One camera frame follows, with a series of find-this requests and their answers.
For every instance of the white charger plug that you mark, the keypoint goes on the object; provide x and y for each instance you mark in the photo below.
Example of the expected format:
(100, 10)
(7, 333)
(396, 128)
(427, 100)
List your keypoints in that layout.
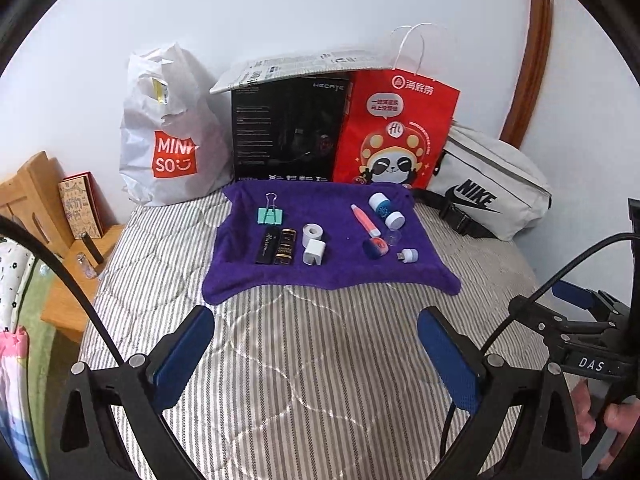
(315, 255)

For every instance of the small black stick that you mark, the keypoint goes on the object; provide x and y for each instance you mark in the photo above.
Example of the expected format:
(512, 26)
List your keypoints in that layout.
(92, 249)

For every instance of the small glass bottle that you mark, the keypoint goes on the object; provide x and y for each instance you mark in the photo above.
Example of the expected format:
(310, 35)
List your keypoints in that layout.
(86, 267)

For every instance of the small white plug-in light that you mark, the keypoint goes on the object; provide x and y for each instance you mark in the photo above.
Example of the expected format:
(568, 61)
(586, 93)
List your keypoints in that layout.
(409, 254)

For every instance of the white tape roll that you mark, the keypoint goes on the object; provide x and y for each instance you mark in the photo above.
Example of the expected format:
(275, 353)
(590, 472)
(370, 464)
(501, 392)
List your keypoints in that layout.
(312, 234)

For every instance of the wooden door frame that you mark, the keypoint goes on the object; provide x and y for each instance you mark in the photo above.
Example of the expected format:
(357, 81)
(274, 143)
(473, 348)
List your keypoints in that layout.
(535, 50)

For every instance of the black and gold box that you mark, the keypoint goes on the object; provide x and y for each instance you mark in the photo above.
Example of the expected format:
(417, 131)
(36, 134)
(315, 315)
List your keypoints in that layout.
(286, 247)

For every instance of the white waist bag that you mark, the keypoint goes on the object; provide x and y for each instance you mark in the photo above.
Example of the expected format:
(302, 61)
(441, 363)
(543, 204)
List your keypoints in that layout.
(490, 170)

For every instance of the purple towel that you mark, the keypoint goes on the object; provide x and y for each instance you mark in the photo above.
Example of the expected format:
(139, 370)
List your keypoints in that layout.
(340, 275)

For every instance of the printed colourful cloth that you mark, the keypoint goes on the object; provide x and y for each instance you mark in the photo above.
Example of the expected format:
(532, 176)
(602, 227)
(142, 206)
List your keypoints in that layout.
(20, 360)

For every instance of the blue and white bottle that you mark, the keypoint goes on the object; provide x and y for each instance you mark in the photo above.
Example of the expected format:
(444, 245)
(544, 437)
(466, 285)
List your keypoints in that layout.
(386, 210)

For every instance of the person's right hand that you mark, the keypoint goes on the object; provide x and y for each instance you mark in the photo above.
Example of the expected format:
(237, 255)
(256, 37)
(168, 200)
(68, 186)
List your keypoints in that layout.
(625, 420)

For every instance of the slim black case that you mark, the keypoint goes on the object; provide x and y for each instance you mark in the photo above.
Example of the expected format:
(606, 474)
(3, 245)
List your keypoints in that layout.
(266, 247)

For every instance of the white plastic shopping bag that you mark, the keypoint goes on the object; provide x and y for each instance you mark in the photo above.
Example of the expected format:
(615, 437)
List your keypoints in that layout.
(150, 125)

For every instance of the red paper bag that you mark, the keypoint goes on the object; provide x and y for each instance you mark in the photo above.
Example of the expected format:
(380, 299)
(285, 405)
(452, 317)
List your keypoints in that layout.
(400, 120)

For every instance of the clear plastic cap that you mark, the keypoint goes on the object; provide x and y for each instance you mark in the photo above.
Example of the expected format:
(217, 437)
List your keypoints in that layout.
(394, 237)

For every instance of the green binder clip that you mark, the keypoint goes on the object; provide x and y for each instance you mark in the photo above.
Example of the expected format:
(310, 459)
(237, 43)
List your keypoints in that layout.
(270, 216)

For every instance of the pink tube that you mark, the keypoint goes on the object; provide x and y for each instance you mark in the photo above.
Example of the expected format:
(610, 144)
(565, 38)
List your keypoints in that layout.
(365, 220)

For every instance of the blue and pink jar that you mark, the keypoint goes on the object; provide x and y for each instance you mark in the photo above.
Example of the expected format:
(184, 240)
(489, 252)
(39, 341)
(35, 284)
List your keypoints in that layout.
(374, 249)

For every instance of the patterned brown notebook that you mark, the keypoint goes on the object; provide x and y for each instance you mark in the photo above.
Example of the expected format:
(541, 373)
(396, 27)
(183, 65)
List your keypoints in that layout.
(80, 205)

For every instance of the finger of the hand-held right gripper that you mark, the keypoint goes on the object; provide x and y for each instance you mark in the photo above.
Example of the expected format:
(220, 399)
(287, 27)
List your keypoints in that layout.
(572, 292)
(535, 312)

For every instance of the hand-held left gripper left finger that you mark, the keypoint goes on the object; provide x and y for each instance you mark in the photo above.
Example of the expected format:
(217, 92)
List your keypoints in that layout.
(182, 355)

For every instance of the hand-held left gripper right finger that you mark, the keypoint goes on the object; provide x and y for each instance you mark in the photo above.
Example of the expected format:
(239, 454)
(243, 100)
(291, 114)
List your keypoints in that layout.
(450, 360)

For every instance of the striped bedspread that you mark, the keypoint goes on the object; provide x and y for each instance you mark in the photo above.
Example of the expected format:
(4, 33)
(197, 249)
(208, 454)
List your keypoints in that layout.
(300, 360)

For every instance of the wooden nightstand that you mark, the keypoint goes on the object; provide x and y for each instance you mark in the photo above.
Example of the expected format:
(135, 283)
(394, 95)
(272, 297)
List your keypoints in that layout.
(70, 300)

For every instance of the black product box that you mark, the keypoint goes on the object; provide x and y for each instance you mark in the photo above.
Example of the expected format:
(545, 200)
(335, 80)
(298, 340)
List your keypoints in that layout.
(280, 130)

